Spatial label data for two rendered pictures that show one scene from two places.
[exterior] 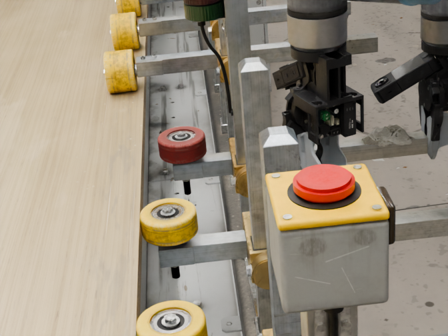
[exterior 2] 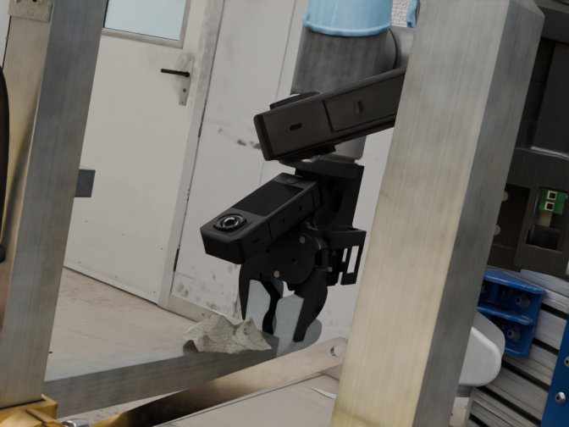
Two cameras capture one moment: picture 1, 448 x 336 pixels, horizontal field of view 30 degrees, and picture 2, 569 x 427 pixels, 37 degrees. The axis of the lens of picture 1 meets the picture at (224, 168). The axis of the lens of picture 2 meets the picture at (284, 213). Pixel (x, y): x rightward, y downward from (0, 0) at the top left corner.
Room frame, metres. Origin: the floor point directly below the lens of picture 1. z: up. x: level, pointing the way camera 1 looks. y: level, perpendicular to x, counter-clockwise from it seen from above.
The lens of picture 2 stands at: (0.83, 0.25, 1.08)
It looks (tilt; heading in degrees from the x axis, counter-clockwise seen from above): 8 degrees down; 308
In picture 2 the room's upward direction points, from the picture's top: 11 degrees clockwise
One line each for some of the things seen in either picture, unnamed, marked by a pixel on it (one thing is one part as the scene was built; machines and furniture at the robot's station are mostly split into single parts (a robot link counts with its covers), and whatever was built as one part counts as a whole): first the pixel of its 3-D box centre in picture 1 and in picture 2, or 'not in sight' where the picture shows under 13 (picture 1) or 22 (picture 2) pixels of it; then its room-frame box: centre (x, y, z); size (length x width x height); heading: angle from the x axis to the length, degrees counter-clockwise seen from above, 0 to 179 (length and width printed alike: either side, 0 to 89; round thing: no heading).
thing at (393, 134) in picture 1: (387, 131); (221, 327); (1.28, -0.28, 0.87); 0.09 x 0.07 x 0.02; 92
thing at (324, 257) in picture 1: (325, 241); not in sight; (0.48, -0.06, 1.18); 0.07 x 0.07 x 0.08; 2
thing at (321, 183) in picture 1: (324, 188); not in sight; (0.48, -0.06, 1.22); 0.04 x 0.04 x 0.02
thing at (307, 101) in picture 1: (322, 89); (498, 140); (1.01, -0.14, 1.07); 0.09 x 0.08 x 0.12; 22
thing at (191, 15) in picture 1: (204, 8); not in sight; (1.23, 0.01, 1.13); 0.06 x 0.06 x 0.02
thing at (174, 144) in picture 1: (184, 163); not in sight; (1.27, 0.07, 0.85); 0.08 x 0.08 x 0.11
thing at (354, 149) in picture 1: (300, 157); (74, 388); (1.28, -0.13, 0.84); 0.43 x 0.03 x 0.04; 92
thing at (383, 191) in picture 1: (384, 215); not in sight; (0.48, -0.10, 1.20); 0.03 x 0.01 x 0.03; 2
